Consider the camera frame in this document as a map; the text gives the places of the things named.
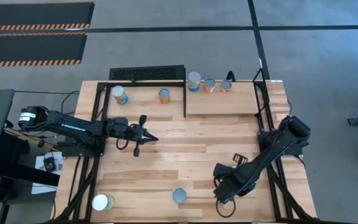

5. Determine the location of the black frame wooden shelf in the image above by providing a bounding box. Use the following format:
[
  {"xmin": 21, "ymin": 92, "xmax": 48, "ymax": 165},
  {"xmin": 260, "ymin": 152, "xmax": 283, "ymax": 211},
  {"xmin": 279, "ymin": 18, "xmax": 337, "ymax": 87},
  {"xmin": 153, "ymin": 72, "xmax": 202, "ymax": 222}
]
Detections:
[{"xmin": 182, "ymin": 66, "xmax": 272, "ymax": 118}]

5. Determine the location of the blue salmon label can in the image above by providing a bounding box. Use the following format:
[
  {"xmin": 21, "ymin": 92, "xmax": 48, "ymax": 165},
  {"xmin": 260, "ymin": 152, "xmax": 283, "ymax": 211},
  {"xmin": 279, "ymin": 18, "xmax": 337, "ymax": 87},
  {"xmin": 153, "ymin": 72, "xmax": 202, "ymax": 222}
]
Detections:
[{"xmin": 172, "ymin": 187, "xmax": 188, "ymax": 205}]

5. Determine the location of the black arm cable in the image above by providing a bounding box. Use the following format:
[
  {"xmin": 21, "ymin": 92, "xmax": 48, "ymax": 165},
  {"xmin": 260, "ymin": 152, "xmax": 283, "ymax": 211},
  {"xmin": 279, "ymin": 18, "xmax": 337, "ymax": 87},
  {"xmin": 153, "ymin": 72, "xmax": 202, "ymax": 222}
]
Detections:
[
  {"xmin": 116, "ymin": 138, "xmax": 131, "ymax": 151},
  {"xmin": 215, "ymin": 198, "xmax": 237, "ymax": 218}
]

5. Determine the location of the small black device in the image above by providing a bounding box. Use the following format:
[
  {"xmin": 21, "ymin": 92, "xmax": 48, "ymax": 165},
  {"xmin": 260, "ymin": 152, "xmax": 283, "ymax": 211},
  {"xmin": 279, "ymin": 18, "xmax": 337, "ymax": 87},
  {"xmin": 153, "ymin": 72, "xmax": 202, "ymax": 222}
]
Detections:
[{"xmin": 43, "ymin": 156, "xmax": 57, "ymax": 172}]

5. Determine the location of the orange black patterned can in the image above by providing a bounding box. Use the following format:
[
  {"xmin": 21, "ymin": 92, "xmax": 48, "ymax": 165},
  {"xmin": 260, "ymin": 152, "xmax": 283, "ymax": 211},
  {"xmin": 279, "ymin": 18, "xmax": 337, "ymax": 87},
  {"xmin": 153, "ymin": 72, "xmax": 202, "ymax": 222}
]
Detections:
[{"xmin": 158, "ymin": 88, "xmax": 171, "ymax": 104}]

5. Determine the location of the black plastic bracket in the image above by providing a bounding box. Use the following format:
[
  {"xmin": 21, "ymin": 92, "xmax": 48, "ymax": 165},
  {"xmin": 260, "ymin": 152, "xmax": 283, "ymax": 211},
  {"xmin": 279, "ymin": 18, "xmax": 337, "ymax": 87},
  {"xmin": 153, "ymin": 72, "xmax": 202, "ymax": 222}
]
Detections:
[{"xmin": 232, "ymin": 153, "xmax": 249, "ymax": 166}]

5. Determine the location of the small yellow orange can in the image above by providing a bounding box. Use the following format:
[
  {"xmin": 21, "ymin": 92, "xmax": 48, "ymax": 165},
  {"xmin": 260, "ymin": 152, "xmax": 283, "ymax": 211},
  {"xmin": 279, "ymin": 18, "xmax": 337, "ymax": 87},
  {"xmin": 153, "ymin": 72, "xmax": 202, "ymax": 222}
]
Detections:
[{"xmin": 220, "ymin": 80, "xmax": 233, "ymax": 93}]

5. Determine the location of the carrots label can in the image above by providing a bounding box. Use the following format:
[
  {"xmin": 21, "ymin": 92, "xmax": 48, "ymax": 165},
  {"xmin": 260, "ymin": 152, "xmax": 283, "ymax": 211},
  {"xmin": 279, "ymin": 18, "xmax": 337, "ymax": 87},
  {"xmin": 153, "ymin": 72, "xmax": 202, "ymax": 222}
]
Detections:
[{"xmin": 91, "ymin": 194, "xmax": 115, "ymax": 212}]

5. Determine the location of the white paper sheet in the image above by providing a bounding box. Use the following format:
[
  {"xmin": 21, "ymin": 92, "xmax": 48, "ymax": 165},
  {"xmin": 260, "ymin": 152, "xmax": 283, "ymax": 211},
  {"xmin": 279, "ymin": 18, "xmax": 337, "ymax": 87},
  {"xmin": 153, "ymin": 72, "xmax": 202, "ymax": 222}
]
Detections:
[{"xmin": 31, "ymin": 154, "xmax": 65, "ymax": 195}]

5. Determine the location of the tomatoes label can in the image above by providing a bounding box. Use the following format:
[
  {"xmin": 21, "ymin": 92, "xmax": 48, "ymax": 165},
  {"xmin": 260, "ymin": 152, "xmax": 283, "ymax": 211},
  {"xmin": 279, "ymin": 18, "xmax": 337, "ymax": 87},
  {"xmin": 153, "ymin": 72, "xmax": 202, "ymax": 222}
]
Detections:
[{"xmin": 111, "ymin": 85, "xmax": 129, "ymax": 106}]

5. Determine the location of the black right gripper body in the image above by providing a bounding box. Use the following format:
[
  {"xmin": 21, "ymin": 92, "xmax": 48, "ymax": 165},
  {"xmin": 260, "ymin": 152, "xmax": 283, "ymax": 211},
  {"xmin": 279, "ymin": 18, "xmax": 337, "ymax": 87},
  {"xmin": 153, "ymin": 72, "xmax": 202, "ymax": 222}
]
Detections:
[{"xmin": 213, "ymin": 162, "xmax": 256, "ymax": 195}]

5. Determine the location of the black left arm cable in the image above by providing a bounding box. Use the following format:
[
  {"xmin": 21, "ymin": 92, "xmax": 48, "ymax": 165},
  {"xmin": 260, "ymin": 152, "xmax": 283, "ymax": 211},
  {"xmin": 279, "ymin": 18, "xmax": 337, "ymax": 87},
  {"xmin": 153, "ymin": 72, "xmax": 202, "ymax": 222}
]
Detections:
[{"xmin": 116, "ymin": 138, "xmax": 131, "ymax": 151}]

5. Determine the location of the red orange can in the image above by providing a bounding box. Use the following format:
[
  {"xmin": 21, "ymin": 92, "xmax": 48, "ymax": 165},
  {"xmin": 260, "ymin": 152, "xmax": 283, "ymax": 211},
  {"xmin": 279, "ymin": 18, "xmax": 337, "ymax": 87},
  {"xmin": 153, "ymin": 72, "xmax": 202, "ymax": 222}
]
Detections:
[{"xmin": 203, "ymin": 77, "xmax": 217, "ymax": 94}]

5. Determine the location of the peas label can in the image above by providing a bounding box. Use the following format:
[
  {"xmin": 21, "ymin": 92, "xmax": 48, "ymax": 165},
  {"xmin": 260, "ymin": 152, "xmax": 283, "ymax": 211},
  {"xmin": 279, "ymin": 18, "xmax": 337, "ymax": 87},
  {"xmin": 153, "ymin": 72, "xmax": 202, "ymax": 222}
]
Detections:
[{"xmin": 187, "ymin": 72, "xmax": 202, "ymax": 93}]

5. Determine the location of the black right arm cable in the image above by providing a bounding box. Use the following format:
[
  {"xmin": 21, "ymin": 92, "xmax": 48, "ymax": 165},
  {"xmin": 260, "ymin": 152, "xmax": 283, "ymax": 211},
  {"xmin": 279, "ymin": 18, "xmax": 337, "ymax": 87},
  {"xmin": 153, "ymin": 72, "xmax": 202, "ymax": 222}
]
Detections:
[{"xmin": 215, "ymin": 198, "xmax": 237, "ymax": 218}]

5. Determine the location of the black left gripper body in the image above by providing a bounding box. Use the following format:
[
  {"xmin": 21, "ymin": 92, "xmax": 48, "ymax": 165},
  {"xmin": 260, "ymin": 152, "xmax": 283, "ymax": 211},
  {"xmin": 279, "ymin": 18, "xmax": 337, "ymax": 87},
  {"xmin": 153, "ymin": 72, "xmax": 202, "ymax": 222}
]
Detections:
[{"xmin": 104, "ymin": 114, "xmax": 148, "ymax": 157}]

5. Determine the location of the black orange striped floor mat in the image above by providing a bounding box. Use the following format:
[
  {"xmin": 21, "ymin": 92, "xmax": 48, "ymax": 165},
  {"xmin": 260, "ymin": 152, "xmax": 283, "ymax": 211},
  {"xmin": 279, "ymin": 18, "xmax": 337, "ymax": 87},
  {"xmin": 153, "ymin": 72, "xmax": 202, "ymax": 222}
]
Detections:
[
  {"xmin": 0, "ymin": 1, "xmax": 95, "ymax": 32},
  {"xmin": 0, "ymin": 32, "xmax": 88, "ymax": 68}
]

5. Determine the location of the black aluminium table frame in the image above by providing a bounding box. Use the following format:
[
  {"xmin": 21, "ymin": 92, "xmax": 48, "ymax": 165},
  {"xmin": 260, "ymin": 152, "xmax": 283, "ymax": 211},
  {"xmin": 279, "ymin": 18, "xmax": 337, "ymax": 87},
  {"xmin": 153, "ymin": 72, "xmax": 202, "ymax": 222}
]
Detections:
[{"xmin": 50, "ymin": 68, "xmax": 319, "ymax": 224}]

